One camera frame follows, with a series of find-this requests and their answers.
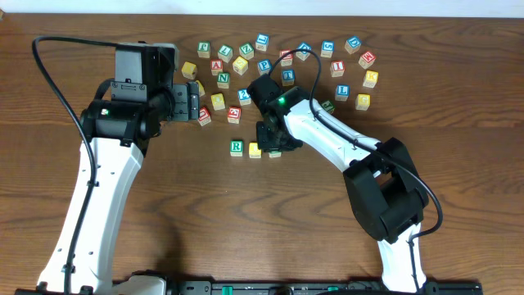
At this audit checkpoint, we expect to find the blue 2 block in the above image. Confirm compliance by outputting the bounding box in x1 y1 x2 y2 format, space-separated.
237 88 251 106

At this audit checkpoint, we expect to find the blue S block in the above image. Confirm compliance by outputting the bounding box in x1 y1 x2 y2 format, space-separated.
320 40 335 58

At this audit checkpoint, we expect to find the green Z block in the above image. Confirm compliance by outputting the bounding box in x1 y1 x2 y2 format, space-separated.
239 43 255 60

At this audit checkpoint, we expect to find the green L block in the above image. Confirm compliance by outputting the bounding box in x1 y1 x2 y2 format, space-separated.
218 44 233 63

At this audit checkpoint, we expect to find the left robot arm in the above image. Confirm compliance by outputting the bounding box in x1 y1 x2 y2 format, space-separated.
30 36 200 294

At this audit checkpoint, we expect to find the green F block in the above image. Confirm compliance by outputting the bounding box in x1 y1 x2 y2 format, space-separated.
197 42 211 59

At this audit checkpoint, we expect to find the blue P block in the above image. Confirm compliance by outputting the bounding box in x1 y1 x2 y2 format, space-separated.
257 59 272 75

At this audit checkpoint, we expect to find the blue d block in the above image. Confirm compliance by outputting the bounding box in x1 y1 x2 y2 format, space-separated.
295 42 311 61
345 36 362 54

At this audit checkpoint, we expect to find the yellow O block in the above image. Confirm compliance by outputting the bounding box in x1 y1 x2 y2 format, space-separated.
210 93 225 111
248 142 262 158

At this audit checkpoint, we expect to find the green B block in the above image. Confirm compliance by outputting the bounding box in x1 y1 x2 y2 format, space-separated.
269 151 282 158

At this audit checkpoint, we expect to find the green J block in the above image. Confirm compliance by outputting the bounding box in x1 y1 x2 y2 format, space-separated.
321 101 335 114

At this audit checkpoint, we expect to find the red U block top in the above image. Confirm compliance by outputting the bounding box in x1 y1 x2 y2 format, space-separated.
279 50 293 67

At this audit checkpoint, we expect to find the yellow G block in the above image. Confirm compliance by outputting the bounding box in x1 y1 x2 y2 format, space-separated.
355 93 371 111

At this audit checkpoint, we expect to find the yellow S block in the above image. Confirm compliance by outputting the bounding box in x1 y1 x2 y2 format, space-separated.
196 80 206 98

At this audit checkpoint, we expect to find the yellow block upper middle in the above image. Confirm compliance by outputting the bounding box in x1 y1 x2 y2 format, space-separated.
233 57 249 75

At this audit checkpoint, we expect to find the green R block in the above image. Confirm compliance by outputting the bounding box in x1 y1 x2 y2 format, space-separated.
229 140 244 157

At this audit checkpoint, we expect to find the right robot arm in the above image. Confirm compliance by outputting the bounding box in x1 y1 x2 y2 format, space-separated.
247 74 429 293

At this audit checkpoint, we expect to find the blue block top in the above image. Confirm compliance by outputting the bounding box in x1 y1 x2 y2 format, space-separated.
255 34 269 52

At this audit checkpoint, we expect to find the red A block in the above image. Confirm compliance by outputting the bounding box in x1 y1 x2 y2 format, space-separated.
210 59 224 76

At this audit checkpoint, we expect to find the yellow block far right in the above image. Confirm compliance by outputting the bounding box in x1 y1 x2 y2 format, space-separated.
363 70 378 89

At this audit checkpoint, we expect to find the red u block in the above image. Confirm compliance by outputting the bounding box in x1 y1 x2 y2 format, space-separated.
279 50 293 67
198 107 212 126

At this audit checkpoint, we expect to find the blue D block right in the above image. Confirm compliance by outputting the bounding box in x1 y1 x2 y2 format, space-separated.
345 36 362 54

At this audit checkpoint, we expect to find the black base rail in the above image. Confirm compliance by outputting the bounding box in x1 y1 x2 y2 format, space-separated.
110 272 484 295

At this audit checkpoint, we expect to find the green N block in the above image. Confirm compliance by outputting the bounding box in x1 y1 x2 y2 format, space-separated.
217 72 230 89

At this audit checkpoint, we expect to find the red I block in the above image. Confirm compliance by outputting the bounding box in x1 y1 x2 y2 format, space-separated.
330 61 346 78

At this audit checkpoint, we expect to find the blue L block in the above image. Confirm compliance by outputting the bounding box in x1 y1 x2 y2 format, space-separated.
335 84 350 102

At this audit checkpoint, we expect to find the blue T block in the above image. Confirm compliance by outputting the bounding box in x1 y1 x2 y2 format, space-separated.
281 69 296 87

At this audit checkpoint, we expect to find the red M block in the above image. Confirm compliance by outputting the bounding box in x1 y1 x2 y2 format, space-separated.
359 51 377 69

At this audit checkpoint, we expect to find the red U block bottom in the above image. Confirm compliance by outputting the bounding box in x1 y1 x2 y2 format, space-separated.
198 107 212 126

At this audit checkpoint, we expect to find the yellow block upper left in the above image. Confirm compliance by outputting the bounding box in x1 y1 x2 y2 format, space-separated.
181 61 197 80

